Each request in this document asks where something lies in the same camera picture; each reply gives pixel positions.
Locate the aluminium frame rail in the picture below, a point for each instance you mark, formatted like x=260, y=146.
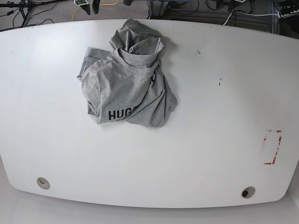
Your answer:
x=157, y=8

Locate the white power strip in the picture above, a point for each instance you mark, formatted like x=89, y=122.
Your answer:
x=289, y=11

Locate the right table cable grommet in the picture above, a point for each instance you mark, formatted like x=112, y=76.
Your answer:
x=248, y=192

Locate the left table cable grommet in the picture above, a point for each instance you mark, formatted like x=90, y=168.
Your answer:
x=43, y=183

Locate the table cable grommet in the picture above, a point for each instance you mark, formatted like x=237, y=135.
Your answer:
x=248, y=192
x=43, y=183

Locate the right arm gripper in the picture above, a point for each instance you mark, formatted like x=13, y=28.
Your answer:
x=86, y=7

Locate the grey HUGO T-shirt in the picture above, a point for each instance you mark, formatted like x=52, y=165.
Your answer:
x=127, y=83

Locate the black tripod stand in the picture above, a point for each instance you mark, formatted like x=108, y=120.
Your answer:
x=24, y=7

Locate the red tape rectangle marking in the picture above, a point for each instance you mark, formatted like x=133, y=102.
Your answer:
x=271, y=143

